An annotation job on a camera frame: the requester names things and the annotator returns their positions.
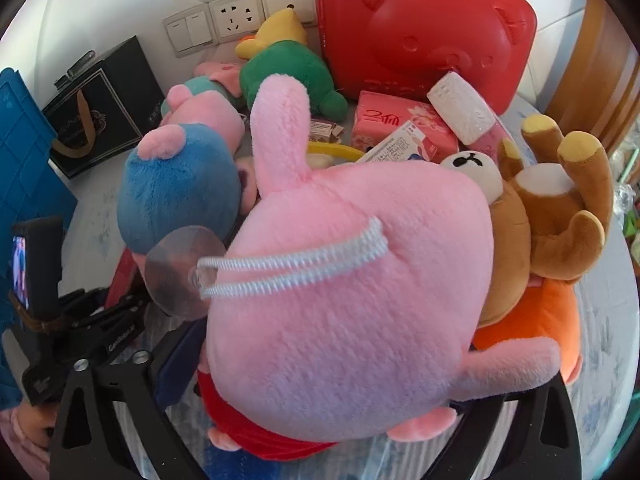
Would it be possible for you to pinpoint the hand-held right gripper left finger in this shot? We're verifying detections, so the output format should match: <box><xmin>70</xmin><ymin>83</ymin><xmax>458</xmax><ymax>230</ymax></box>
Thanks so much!
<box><xmin>49</xmin><ymin>317</ymin><xmax>211</xmax><ymax>480</ymax></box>

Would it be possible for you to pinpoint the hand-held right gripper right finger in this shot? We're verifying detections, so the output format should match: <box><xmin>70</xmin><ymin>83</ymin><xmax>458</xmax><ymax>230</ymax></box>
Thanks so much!
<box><xmin>434</xmin><ymin>374</ymin><xmax>584</xmax><ymax>480</ymax></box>

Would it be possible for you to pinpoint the blue plastic crate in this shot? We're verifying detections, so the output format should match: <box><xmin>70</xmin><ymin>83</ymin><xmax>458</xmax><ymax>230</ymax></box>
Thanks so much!
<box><xmin>0</xmin><ymin>67</ymin><xmax>79</xmax><ymax>241</ymax></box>

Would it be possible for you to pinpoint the pink pig plush red dress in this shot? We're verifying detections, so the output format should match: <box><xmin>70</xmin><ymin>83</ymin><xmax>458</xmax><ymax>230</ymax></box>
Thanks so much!
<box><xmin>144</xmin><ymin>74</ymin><xmax>564</xmax><ymax>461</ymax></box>

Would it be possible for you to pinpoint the red flat object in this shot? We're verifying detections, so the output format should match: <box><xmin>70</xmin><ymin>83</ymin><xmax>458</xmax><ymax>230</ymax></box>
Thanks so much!
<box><xmin>105</xmin><ymin>250</ymin><xmax>151</xmax><ymax>312</ymax></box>

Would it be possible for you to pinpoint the orange plush toy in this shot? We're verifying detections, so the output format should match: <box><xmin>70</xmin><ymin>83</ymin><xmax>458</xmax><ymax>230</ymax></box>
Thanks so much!
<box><xmin>472</xmin><ymin>277</ymin><xmax>584</xmax><ymax>387</ymax></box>

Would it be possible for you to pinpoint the pink pig plush blue outfit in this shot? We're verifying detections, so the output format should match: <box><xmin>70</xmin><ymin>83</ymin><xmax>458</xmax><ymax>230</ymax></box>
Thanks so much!
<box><xmin>117</xmin><ymin>85</ymin><xmax>261</xmax><ymax>262</ymax></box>

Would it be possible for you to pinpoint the brown bear plush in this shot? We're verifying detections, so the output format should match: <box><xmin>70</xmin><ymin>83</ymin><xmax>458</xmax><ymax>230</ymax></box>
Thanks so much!
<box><xmin>440</xmin><ymin>114</ymin><xmax>616</xmax><ymax>327</ymax></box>

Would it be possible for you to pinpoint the black gift bag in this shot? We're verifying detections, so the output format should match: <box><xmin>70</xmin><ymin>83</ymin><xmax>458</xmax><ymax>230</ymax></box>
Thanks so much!
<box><xmin>41</xmin><ymin>36</ymin><xmax>167</xmax><ymax>180</ymax></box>

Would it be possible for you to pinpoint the brown snack wrapper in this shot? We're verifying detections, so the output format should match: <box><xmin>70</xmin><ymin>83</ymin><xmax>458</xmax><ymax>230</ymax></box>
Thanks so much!
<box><xmin>309</xmin><ymin>119</ymin><xmax>345</xmax><ymax>144</ymax></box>

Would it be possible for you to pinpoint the small pink teal plush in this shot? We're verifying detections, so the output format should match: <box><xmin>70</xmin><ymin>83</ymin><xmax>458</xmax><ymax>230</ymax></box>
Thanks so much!
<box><xmin>161</xmin><ymin>61</ymin><xmax>247</xmax><ymax>111</ymax></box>

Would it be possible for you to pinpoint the pink tissue pack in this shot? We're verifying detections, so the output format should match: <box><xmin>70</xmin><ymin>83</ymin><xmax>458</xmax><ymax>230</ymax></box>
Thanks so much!
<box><xmin>350</xmin><ymin>91</ymin><xmax>459</xmax><ymax>161</ymax></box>
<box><xmin>477</xmin><ymin>117</ymin><xmax>512</xmax><ymax>162</ymax></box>

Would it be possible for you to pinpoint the white pink printed box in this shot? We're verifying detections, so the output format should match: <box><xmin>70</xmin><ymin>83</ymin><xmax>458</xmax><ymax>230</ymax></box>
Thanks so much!
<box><xmin>356</xmin><ymin>122</ymin><xmax>444</xmax><ymax>164</ymax></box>

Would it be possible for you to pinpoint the yellow duck plush green outfit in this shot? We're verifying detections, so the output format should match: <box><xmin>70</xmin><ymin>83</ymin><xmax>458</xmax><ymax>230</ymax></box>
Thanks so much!
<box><xmin>235</xmin><ymin>7</ymin><xmax>349</xmax><ymax>122</ymax></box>

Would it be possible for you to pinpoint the white tissue pack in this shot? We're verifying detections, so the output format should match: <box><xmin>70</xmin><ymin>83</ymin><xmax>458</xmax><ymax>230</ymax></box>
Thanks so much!
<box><xmin>426</xmin><ymin>71</ymin><xmax>499</xmax><ymax>146</ymax></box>

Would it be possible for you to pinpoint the red bear-face carry case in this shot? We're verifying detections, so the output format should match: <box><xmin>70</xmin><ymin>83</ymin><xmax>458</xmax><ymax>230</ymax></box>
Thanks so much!
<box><xmin>316</xmin><ymin>0</ymin><xmax>539</xmax><ymax>116</ymax></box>

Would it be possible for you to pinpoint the yellow plastic ring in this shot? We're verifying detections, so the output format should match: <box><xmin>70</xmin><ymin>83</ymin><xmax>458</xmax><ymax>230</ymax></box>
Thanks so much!
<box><xmin>306</xmin><ymin>141</ymin><xmax>366</xmax><ymax>166</ymax></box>

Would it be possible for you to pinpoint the white wall switch panel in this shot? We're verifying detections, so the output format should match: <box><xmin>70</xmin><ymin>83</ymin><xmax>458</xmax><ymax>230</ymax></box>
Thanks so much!
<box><xmin>162</xmin><ymin>4</ymin><xmax>219</xmax><ymax>59</ymax></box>

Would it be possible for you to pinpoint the white wall socket panel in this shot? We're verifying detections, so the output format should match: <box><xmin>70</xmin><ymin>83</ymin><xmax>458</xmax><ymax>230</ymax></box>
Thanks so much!
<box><xmin>207</xmin><ymin>0</ymin><xmax>267</xmax><ymax>44</ymax></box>

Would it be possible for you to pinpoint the wooden furniture frame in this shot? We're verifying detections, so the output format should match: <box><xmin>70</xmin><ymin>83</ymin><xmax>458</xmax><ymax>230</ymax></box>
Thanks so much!
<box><xmin>544</xmin><ymin>0</ymin><xmax>640</xmax><ymax>157</ymax></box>

